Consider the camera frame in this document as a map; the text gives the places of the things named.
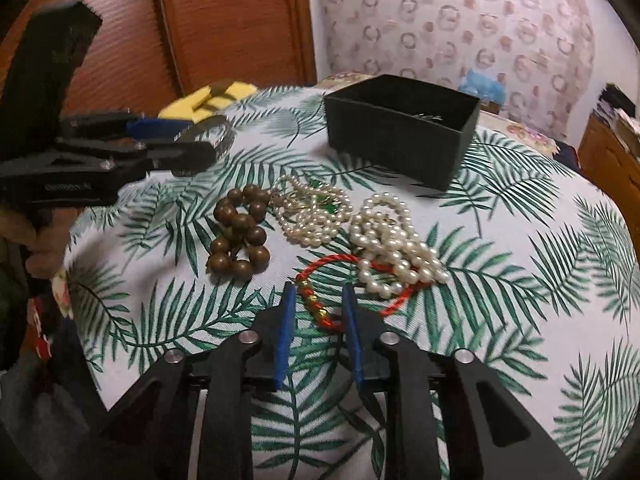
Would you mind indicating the yellow and black cloth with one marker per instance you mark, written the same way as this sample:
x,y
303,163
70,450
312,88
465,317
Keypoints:
x,y
185,107

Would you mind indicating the person's left hand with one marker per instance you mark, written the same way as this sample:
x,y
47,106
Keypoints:
x,y
35,245

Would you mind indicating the blue plastic bag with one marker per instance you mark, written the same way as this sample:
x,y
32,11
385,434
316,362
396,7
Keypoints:
x,y
482,85

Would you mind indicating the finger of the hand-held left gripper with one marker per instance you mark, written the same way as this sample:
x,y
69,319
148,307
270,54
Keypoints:
x,y
160,128
190,157

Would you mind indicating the silver jewelry piece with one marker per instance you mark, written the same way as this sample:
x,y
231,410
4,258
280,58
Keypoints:
x,y
430,117

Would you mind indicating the black jewelry box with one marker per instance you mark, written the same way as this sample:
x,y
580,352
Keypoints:
x,y
400,135

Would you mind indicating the leaf print tablecloth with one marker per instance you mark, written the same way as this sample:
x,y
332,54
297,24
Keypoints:
x,y
500,285

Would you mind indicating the wooden cabinet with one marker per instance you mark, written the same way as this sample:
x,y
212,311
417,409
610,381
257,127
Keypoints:
x,y
607,160

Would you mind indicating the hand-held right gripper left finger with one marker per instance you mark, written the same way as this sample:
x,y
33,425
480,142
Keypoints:
x,y
281,345

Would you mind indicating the stack of papers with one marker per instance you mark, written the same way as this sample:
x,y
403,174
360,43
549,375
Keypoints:
x,y
622,110

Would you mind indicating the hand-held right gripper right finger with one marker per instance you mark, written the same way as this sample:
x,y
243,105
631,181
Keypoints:
x,y
354,345

